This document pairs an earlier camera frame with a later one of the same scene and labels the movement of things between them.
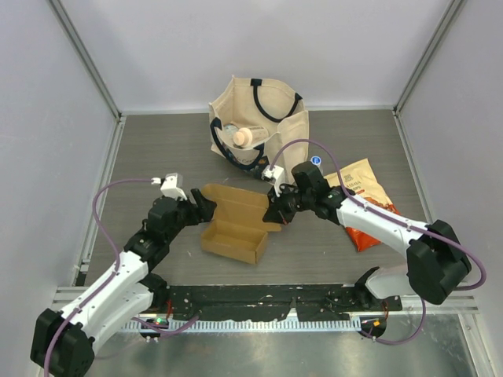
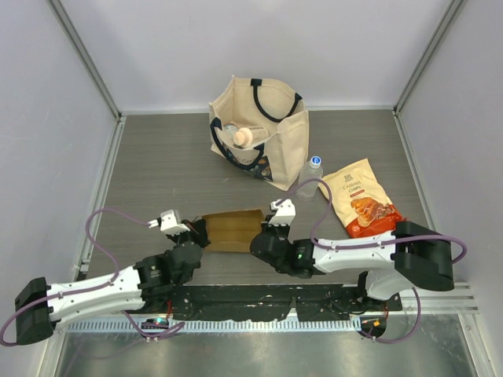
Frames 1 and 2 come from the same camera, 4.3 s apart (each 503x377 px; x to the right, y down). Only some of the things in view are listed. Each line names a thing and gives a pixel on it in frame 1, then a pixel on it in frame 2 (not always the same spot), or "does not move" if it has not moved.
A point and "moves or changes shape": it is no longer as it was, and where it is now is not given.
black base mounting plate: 212,301 does not move
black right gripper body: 293,199 -> 280,231
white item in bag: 230,128 does not move
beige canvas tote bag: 252,118 does not move
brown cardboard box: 238,230 moves or changes shape
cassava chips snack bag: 361,181 does not move
